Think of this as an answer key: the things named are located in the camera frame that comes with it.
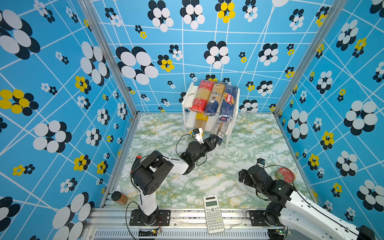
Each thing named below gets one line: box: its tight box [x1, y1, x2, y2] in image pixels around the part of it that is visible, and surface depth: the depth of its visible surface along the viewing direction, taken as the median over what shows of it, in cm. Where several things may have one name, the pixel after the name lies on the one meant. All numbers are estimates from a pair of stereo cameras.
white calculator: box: [203, 194, 225, 234], surface depth 75 cm
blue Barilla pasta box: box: [219, 84, 239, 123], surface depth 76 cm
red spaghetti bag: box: [189, 79, 215, 113], surface depth 80 cm
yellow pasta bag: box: [195, 112, 209, 133], surface depth 92 cm
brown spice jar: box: [111, 191, 129, 205], surface depth 74 cm
